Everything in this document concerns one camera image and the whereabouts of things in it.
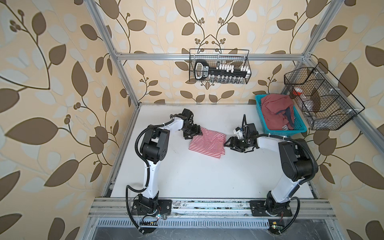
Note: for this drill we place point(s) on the black tool with vials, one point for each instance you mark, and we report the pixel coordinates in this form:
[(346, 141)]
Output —
[(221, 73)]

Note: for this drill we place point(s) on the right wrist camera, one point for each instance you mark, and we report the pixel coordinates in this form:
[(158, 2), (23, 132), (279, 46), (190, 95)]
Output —
[(239, 133)]

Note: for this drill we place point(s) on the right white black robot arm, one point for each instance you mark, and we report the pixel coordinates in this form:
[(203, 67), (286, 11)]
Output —
[(298, 164)]

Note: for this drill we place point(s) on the maroon tank top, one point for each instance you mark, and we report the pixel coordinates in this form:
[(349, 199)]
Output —
[(278, 112)]

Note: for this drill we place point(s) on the black wire basket back wall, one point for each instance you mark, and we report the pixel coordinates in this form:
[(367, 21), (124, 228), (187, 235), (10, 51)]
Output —
[(234, 57)]

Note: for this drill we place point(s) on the red white striped tank top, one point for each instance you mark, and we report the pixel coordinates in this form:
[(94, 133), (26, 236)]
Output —
[(210, 143)]

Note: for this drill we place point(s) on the aluminium front rail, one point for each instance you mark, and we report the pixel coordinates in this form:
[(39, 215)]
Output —
[(223, 208)]

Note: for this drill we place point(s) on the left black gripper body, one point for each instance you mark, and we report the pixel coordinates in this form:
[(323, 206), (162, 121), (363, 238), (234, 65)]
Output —
[(192, 130)]

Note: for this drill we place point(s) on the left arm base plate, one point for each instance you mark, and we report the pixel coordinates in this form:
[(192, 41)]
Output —
[(146, 207)]

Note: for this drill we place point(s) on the teal plastic basket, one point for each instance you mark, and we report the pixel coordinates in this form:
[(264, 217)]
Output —
[(299, 128)]

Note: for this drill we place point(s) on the black wire basket wall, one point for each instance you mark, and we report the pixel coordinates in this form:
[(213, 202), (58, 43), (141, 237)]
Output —
[(329, 104), (234, 57)]

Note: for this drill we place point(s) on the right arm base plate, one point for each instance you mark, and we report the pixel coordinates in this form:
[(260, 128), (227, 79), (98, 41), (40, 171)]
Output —
[(269, 208)]

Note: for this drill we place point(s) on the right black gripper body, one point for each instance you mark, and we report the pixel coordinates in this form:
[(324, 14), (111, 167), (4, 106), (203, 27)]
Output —
[(239, 144)]

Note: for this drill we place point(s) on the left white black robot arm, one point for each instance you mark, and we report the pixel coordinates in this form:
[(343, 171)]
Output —
[(151, 146)]

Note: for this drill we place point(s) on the black wire basket right wall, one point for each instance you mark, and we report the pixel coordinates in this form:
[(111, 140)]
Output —
[(329, 104)]

